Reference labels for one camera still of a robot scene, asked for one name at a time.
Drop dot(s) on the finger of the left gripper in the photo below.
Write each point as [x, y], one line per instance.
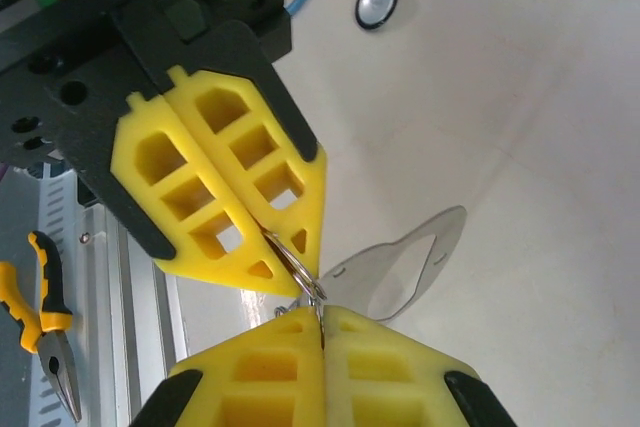
[125, 177]
[280, 122]

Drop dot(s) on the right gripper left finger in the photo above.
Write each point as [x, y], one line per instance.
[240, 387]

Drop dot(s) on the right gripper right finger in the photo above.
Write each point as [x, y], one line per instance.
[400, 387]

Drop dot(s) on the metal keyring holder with rings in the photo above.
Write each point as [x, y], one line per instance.
[400, 272]

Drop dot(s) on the yellow black pliers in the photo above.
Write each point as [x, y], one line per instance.
[50, 317]

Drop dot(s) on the aluminium mounting rail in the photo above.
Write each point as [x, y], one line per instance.
[140, 347]

